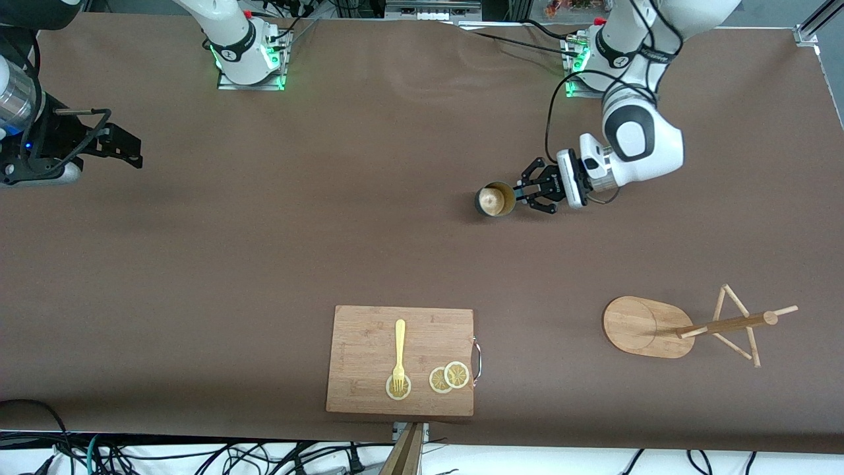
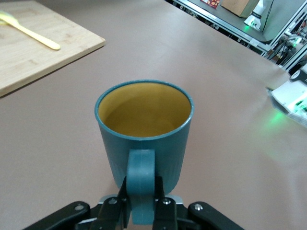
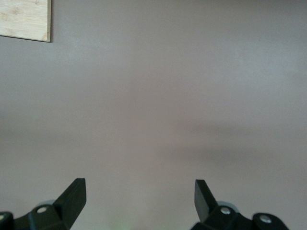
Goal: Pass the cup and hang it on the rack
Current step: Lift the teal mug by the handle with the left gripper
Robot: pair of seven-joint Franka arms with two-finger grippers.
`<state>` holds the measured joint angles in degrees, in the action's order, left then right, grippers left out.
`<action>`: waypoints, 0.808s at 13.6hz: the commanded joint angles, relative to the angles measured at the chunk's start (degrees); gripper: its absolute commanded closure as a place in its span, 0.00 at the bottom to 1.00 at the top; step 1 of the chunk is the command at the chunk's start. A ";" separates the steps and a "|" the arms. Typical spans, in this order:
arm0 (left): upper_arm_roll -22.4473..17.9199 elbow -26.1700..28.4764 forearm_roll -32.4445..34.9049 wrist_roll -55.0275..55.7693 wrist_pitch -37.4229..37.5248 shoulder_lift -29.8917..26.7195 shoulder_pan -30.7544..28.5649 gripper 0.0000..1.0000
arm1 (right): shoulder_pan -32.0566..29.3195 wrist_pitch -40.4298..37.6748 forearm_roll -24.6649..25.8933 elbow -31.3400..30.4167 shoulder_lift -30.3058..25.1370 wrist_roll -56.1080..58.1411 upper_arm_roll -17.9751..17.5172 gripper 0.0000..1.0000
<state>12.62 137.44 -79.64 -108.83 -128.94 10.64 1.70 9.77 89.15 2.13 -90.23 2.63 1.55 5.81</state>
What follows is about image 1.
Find dark teal mug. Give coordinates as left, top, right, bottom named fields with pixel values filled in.
left=474, top=181, right=518, bottom=218

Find wooden mug rack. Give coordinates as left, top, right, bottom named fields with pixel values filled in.
left=603, top=284, right=799, bottom=368

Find grey power strip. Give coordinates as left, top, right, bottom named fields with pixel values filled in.
left=385, top=0, right=483, bottom=21

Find yellow plastic fork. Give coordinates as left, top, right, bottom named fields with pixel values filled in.
left=392, top=319, right=407, bottom=391

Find bamboo cutting board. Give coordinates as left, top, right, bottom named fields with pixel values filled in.
left=326, top=305, right=483, bottom=417

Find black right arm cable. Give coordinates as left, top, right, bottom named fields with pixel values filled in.
left=0, top=26, right=113, bottom=169

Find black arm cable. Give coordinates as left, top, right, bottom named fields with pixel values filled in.
left=544, top=0, right=684, bottom=205
left=0, top=26, right=113, bottom=169

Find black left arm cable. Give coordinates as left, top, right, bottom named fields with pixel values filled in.
left=544, top=0, right=684, bottom=205

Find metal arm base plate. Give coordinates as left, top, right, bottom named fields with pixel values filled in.
left=216, top=30, right=289, bottom=92
left=564, top=36, right=636, bottom=100

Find black cable on table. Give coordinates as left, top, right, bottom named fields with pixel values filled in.
left=462, top=18, right=584, bottom=59

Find thick black floor cable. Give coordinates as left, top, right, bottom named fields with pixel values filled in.
left=0, top=398, right=75, bottom=475

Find aluminium frame profile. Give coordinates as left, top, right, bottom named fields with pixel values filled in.
left=794, top=0, right=844, bottom=48

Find wooden post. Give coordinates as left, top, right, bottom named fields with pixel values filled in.
left=379, top=422, right=424, bottom=475

